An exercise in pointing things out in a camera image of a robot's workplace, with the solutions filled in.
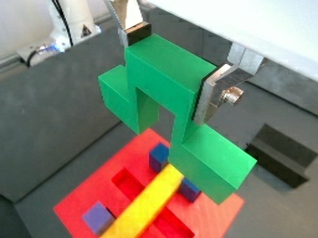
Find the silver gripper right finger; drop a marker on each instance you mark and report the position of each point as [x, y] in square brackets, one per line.
[219, 85]

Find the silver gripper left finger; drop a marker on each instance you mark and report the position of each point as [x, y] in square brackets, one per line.
[132, 28]

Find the green bridge-shaped block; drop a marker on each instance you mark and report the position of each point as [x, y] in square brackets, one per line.
[160, 77]

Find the red slotted board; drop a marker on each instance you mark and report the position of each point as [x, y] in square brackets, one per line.
[130, 201]

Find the blue block left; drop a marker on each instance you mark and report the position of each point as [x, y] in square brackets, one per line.
[158, 157]

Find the blue block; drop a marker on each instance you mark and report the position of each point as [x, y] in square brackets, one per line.
[188, 190]
[158, 157]

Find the blue block right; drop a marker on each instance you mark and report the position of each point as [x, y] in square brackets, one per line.
[188, 190]

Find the yellow long block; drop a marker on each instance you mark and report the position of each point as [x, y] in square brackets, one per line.
[147, 205]

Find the purple block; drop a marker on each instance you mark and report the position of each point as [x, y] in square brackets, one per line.
[98, 218]

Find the black angle bracket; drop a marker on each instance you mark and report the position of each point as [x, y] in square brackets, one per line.
[281, 155]

